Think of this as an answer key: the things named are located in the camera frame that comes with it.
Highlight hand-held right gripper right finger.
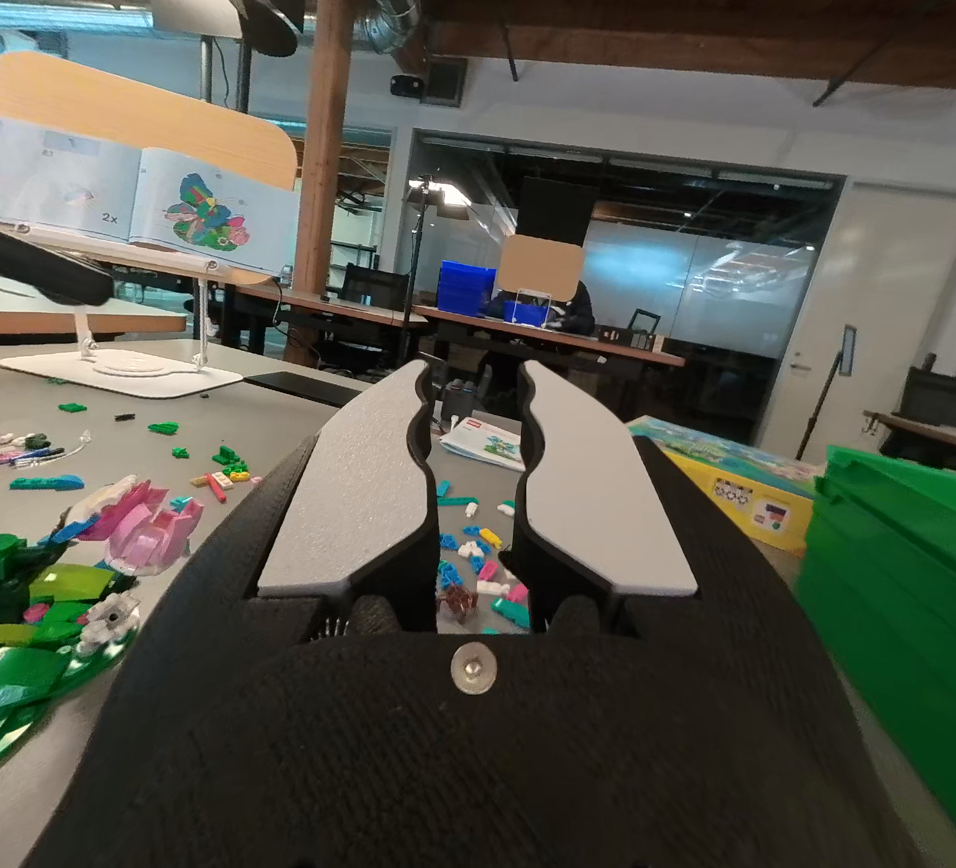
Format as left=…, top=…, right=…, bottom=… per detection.
left=512, top=359, right=702, bottom=599

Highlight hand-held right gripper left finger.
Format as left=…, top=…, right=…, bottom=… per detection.
left=256, top=359, right=440, bottom=600

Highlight open lego instruction booklet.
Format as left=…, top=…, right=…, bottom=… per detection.
left=0, top=117, right=303, bottom=271

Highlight pile of loose lego bricks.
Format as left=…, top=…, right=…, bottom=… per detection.
left=190, top=444, right=533, bottom=636

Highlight yellow lego box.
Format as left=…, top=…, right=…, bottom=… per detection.
left=626, top=415, right=827, bottom=557

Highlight small multicolour lego piece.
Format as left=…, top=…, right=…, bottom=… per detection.
left=0, top=434, right=66, bottom=470

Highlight pink lego lotus flower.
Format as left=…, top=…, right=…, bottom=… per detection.
left=66, top=476, right=206, bottom=576

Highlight small white lego flower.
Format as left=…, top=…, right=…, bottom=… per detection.
left=78, top=590, right=142, bottom=654

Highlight green lego lily pad assembly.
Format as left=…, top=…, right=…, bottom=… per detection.
left=0, top=532, right=143, bottom=760

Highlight tan edged table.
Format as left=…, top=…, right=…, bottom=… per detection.
left=0, top=284, right=189, bottom=337

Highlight closed instruction booklets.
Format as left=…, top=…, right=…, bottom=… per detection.
left=439, top=416, right=528, bottom=472

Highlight long wooden desk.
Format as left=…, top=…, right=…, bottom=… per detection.
left=413, top=304, right=686, bottom=369

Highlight black tripod stand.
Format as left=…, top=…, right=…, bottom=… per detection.
left=795, top=325, right=858, bottom=463

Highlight stack of blue bins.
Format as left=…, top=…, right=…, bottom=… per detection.
left=438, top=259, right=500, bottom=315

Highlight stack of green bins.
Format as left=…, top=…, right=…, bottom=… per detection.
left=793, top=444, right=956, bottom=821

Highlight wooden pillar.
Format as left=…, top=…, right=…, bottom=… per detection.
left=293, top=0, right=354, bottom=366

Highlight wooden side desk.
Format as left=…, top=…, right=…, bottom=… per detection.
left=864, top=408, right=956, bottom=448

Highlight black computer monitor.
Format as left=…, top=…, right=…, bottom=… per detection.
left=898, top=365, right=956, bottom=428

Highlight wall vent grille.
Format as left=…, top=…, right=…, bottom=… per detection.
left=422, top=56, right=470, bottom=109

